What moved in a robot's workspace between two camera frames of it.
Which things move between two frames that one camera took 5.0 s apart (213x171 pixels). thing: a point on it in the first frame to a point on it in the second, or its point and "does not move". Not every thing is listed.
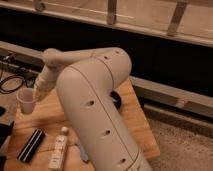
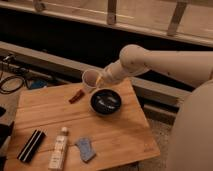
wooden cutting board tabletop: x=34 y=131 does not move
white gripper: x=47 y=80 to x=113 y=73
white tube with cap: x=59 y=152 does not move
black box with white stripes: x=29 y=149 does not move
